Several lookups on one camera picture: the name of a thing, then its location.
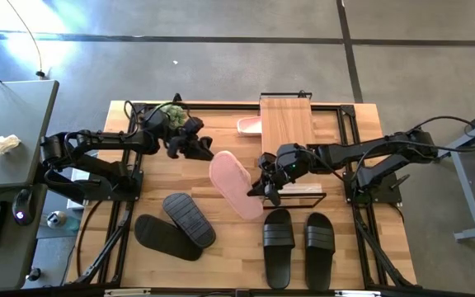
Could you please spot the wooden shelf with black frame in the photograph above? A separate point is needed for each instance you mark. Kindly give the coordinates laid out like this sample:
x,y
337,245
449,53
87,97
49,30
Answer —
x,y
287,123

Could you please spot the grey metal table leg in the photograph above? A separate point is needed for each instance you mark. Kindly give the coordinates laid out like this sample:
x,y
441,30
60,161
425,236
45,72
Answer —
x,y
466,194

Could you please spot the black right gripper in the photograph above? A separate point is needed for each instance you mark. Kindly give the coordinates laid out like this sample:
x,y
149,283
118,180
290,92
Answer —
x,y
291,165

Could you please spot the grey side desk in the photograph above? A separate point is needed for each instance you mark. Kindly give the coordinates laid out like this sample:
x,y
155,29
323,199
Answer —
x,y
15,115

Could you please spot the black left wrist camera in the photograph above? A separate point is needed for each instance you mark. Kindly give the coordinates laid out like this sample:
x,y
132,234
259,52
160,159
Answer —
x,y
194,124

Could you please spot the black aluminium table frame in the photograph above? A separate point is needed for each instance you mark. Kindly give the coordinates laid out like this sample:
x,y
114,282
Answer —
x,y
221,107

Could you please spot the black round knob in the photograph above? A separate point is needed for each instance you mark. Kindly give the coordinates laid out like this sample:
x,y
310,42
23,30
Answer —
x,y
34,274

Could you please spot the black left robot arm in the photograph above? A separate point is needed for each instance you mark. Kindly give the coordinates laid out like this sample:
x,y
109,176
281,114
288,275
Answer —
x,y
109,140

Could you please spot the black slide with ribbed sole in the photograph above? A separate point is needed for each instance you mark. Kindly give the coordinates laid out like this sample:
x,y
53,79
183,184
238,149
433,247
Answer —
x,y
159,239
189,220

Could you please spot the crumpled white tissue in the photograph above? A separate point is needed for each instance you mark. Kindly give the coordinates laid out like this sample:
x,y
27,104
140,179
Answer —
x,y
2,145

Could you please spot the pink foam slide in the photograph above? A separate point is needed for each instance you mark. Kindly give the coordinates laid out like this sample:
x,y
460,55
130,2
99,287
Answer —
x,y
250,125
233,181

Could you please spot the black computer mouse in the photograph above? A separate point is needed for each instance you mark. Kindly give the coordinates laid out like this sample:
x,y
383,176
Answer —
x,y
23,206

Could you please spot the white power box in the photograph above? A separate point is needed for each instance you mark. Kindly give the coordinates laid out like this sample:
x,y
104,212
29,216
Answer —
x,y
80,175

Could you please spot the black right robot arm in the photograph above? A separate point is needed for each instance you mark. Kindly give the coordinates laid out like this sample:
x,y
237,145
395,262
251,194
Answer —
x,y
377,150

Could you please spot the green plant in patterned pot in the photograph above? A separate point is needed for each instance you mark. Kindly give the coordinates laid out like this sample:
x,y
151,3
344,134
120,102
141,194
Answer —
x,y
174,113

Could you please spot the silver metal strip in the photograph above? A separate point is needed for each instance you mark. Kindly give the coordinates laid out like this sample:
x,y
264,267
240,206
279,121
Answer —
x,y
357,293
126,292

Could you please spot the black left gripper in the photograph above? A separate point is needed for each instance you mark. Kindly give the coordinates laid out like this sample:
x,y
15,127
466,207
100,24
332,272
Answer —
x,y
192,140

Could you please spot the round silver object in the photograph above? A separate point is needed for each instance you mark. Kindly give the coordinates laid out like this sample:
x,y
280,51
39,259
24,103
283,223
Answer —
x,y
56,219

